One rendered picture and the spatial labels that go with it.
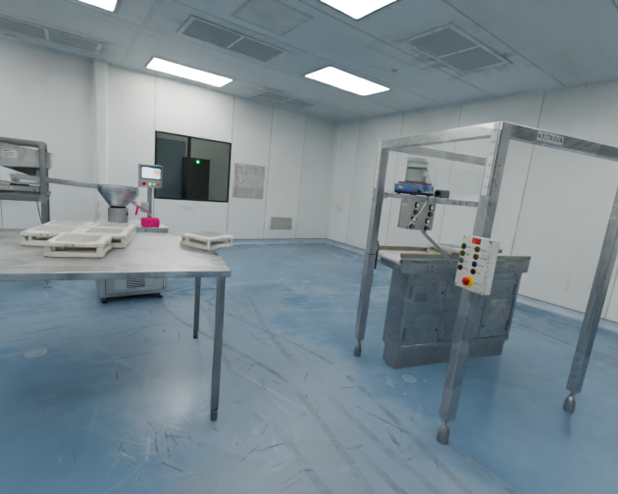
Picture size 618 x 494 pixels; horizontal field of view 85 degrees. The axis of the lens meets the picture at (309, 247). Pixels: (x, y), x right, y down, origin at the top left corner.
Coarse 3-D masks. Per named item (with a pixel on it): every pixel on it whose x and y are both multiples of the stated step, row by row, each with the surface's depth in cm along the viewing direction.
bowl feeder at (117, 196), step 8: (104, 184) 346; (104, 192) 326; (112, 192) 325; (120, 192) 328; (128, 192) 333; (112, 200) 332; (120, 200) 334; (128, 200) 340; (112, 208) 336; (120, 208) 340; (128, 208) 349; (136, 208) 345; (144, 208) 352; (112, 216) 338; (120, 216) 340; (128, 216) 350
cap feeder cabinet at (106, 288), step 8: (136, 224) 345; (160, 224) 361; (160, 232) 343; (96, 280) 342; (104, 280) 323; (112, 280) 326; (120, 280) 330; (128, 280) 335; (136, 280) 339; (144, 280) 343; (152, 280) 348; (160, 280) 352; (104, 288) 324; (112, 288) 327; (120, 288) 332; (128, 288) 336; (136, 288) 340; (144, 288) 345; (152, 288) 349; (160, 288) 354; (104, 296) 326; (112, 296) 330; (160, 296) 359
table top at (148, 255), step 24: (0, 240) 183; (144, 240) 221; (168, 240) 228; (0, 264) 143; (24, 264) 146; (48, 264) 150; (72, 264) 153; (96, 264) 157; (120, 264) 161; (144, 264) 165; (168, 264) 169; (192, 264) 174; (216, 264) 179
